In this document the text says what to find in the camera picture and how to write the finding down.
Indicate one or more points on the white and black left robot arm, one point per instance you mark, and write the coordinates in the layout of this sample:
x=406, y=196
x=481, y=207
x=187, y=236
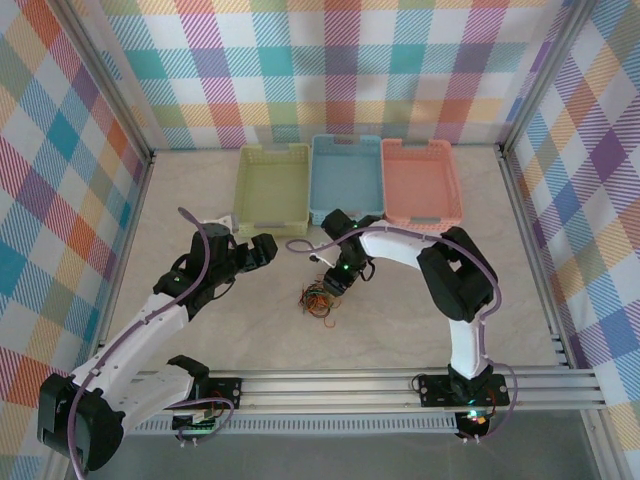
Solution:
x=155, y=326

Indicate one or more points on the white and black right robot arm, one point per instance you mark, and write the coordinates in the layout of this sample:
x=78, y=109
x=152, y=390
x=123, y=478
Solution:
x=460, y=280

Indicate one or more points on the green perforated plastic basket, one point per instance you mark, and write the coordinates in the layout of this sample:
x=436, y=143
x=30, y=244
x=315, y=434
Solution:
x=270, y=195

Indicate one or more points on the blue perforated plastic basket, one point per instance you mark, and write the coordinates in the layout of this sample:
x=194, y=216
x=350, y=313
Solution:
x=345, y=180

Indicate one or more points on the pink perforated plastic basket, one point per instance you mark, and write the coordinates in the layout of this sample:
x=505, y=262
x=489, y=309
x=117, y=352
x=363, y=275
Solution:
x=420, y=185

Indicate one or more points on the green controller board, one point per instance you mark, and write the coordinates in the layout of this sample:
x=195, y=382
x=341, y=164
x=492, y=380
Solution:
x=195, y=425

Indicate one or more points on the small controller board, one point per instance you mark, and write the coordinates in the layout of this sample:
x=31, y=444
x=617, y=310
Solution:
x=472, y=417

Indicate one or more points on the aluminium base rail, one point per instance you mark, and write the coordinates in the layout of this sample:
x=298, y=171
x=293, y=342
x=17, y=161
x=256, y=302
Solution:
x=325, y=390

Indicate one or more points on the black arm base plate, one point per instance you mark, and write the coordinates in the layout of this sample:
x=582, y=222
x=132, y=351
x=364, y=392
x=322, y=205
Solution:
x=230, y=392
x=432, y=390

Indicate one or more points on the aluminium frame post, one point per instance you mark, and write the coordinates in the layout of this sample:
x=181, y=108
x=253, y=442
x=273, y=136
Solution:
x=550, y=75
x=107, y=82

